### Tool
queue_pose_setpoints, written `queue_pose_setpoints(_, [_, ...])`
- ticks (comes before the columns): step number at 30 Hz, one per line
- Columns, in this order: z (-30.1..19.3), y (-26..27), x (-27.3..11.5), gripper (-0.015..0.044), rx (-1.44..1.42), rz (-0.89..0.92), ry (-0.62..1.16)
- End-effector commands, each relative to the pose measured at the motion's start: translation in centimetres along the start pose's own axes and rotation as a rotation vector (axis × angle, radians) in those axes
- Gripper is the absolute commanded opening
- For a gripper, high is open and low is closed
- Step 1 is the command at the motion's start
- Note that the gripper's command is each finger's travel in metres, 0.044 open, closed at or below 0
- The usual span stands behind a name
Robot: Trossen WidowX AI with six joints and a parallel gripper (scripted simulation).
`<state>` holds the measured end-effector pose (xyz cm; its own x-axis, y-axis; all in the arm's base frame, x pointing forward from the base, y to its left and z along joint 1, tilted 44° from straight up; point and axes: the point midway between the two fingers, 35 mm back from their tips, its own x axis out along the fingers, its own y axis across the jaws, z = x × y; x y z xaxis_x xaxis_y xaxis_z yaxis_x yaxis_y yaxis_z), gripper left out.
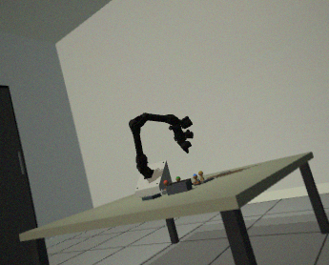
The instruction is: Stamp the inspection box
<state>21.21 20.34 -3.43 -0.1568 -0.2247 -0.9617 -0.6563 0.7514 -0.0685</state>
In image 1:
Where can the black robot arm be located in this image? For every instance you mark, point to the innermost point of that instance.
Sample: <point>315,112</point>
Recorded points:
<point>138,122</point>

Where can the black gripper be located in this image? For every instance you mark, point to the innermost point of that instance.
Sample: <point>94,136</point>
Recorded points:
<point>185,145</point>

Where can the yellow rubber stamp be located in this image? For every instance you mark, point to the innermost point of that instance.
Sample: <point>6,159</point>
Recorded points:
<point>201,173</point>

